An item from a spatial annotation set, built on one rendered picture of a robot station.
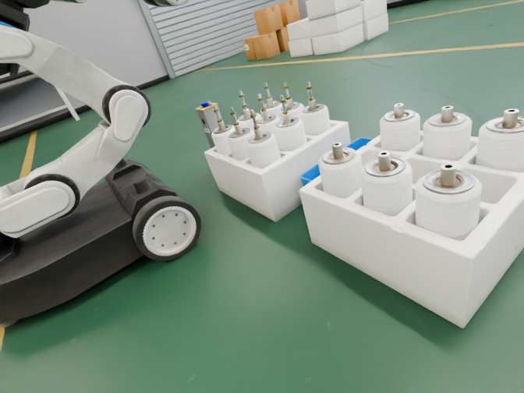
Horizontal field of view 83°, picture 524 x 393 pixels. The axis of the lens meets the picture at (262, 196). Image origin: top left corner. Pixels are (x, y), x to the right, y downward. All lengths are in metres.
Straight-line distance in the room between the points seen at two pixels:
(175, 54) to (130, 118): 5.14
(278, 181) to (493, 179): 0.52
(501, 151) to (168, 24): 5.79
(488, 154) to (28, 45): 1.10
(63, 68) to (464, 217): 1.01
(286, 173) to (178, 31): 5.43
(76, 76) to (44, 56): 0.08
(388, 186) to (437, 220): 0.10
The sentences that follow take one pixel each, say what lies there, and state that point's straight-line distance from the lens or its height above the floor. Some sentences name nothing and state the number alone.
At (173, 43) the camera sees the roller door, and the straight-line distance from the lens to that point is 6.15.
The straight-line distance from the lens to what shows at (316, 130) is 1.05.
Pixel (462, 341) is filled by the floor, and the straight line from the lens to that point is 0.68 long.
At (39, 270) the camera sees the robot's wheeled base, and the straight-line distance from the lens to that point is 1.00.
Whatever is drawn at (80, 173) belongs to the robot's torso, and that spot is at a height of 0.31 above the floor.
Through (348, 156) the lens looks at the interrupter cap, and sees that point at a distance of 0.69.
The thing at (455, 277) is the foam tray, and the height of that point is 0.13.
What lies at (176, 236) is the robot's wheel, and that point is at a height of 0.07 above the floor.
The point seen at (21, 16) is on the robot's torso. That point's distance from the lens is 1.05.
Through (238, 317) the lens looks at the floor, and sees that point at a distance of 0.75.
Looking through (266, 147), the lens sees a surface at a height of 0.23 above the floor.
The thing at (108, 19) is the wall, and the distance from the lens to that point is 6.04.
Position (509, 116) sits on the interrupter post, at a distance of 0.77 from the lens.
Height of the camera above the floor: 0.57
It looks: 31 degrees down
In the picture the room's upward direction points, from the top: 18 degrees counter-clockwise
